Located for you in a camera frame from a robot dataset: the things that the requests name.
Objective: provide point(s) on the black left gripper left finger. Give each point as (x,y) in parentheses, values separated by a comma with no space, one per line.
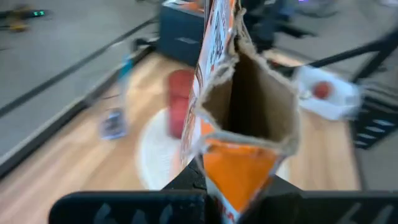
(140,208)

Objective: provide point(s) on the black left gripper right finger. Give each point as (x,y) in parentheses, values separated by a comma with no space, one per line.
(326,208)

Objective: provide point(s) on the white round woven placemat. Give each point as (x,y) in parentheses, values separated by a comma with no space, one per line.
(155,155)

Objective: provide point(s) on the bread bag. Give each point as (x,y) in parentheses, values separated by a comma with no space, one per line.
(242,168)

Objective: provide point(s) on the white rectangular tray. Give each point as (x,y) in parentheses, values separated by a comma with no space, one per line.
(342,99)

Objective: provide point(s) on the clear bluish plastic cup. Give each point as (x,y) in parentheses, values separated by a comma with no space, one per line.
(113,124)

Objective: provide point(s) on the red faceted plastic cup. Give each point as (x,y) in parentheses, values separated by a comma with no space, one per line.
(180,102)

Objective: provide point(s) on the dark two-slot toaster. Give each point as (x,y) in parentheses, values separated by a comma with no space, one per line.
(180,37)

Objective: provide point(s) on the black device with green lights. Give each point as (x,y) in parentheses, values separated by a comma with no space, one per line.
(31,13)

